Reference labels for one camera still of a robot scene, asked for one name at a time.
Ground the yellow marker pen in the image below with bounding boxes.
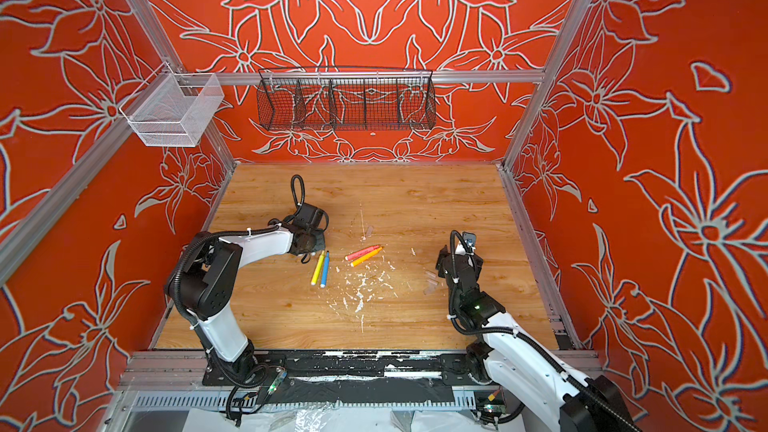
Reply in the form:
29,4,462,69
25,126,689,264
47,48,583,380
310,251,326,286

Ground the orange marker pen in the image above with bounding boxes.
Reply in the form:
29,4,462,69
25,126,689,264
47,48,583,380
350,246,383,267

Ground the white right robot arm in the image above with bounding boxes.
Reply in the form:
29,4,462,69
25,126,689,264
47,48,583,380
436,245,639,431

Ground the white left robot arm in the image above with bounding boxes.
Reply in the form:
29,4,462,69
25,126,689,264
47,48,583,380
165,203,329,388

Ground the blue marker pen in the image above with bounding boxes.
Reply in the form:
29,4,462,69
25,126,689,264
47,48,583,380
320,250,330,288

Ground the pink marker pen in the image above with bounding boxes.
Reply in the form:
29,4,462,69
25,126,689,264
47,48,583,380
344,245,381,261

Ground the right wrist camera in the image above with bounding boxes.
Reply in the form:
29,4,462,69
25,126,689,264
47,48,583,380
462,232,477,253

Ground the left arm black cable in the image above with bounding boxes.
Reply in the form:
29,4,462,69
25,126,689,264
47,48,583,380
289,173,307,214

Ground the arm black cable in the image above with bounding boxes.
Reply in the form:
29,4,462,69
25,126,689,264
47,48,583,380
289,173,307,214
446,229,643,432

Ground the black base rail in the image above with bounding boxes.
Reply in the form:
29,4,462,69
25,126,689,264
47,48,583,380
200,347,499,412

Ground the aluminium right floor rail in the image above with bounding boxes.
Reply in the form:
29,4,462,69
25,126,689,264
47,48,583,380
497,164,585,350

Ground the black wire basket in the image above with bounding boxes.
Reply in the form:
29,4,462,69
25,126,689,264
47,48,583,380
256,67,437,132

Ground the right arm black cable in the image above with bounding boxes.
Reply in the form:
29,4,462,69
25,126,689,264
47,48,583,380
446,229,643,432

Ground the white wire basket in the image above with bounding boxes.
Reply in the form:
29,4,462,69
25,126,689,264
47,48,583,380
120,73,224,147

